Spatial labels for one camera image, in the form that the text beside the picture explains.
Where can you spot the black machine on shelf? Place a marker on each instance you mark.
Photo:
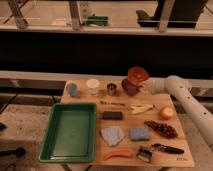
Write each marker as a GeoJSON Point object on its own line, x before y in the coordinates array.
{"type": "Point", "coordinates": [185, 14]}

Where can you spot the green plastic tray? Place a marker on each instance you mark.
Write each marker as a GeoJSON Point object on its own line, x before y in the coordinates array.
{"type": "Point", "coordinates": [70, 136]}

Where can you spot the green box on shelf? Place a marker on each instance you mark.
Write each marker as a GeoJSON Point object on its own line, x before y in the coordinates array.
{"type": "Point", "coordinates": [97, 20]}

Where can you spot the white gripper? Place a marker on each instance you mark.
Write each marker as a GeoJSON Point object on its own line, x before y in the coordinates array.
{"type": "Point", "coordinates": [155, 85]}

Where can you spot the light blue folded cloth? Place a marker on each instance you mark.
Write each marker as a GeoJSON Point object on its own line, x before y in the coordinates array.
{"type": "Point", "coordinates": [112, 135]}

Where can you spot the red-brown bowl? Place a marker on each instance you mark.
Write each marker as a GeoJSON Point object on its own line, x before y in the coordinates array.
{"type": "Point", "coordinates": [137, 75]}

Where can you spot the yellow apple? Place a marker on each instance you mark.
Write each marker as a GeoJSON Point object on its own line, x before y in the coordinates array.
{"type": "Point", "coordinates": [166, 113]}

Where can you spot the thin brown stick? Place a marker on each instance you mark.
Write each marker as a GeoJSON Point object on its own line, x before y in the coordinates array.
{"type": "Point", "coordinates": [111, 103]}

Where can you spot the red chili pepper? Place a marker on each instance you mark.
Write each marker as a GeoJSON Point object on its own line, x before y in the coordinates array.
{"type": "Point", "coordinates": [118, 153]}

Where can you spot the blue sponge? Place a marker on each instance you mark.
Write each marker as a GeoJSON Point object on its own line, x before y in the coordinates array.
{"type": "Point", "coordinates": [137, 134]}

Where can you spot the black rectangular block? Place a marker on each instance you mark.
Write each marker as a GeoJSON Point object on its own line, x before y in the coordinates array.
{"type": "Point", "coordinates": [112, 115]}

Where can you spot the bunch of dark grapes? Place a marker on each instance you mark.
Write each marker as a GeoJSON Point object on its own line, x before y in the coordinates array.
{"type": "Point", "coordinates": [162, 129]}

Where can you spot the white cup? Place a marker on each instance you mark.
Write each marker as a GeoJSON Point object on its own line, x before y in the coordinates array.
{"type": "Point", "coordinates": [93, 86]}

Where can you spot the purple bowl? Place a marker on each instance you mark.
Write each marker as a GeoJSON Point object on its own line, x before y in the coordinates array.
{"type": "Point", "coordinates": [129, 88]}

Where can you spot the black handled peeler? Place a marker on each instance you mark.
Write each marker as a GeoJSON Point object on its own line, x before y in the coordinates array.
{"type": "Point", "coordinates": [145, 153]}

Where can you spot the blue cup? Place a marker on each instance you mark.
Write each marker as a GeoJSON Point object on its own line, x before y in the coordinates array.
{"type": "Point", "coordinates": [72, 89]}

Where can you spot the small metal cup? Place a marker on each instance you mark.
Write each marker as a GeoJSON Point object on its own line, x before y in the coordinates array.
{"type": "Point", "coordinates": [112, 89]}

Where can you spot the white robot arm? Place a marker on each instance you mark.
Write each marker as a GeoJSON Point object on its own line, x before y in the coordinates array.
{"type": "Point", "coordinates": [180, 89]}

